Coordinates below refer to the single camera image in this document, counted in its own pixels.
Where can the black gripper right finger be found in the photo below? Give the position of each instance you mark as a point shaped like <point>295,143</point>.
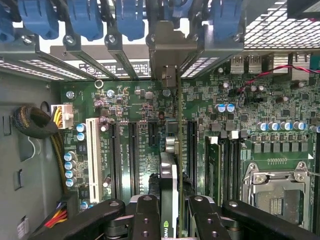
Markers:
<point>210,222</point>

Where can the white power connector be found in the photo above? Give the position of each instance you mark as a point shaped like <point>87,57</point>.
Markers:
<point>66,115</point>

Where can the silver CPU socket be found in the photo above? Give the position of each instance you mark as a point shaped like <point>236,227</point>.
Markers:
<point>275,200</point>

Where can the green motherboard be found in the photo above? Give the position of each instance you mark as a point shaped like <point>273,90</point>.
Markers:
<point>140,100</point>

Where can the black short expansion slot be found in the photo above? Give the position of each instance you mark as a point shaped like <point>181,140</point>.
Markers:
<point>153,135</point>

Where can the black long expansion slot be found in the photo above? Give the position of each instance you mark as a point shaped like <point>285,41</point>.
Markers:
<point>133,160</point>
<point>192,155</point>
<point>114,160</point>

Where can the blue card clip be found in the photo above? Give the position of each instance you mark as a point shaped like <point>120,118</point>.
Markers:
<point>6,27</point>
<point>130,22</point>
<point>85,20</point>
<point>225,20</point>
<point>37,17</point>
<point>182,10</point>

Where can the white expansion slot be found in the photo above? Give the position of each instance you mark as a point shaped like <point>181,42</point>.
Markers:
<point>94,155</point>

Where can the black printed label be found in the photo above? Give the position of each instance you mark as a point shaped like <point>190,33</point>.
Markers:
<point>112,68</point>

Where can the grey power supply unit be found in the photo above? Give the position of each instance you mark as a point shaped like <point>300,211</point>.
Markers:
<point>25,162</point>

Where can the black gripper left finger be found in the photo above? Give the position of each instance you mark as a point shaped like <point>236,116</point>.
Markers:
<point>146,220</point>

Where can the black RAM slot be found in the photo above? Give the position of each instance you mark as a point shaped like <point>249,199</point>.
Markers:
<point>236,170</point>
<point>226,170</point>

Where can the black open PC case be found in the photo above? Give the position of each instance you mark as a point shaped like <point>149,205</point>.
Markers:
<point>275,25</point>

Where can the silver USB port block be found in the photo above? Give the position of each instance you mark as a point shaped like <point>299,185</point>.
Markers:
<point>246,63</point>

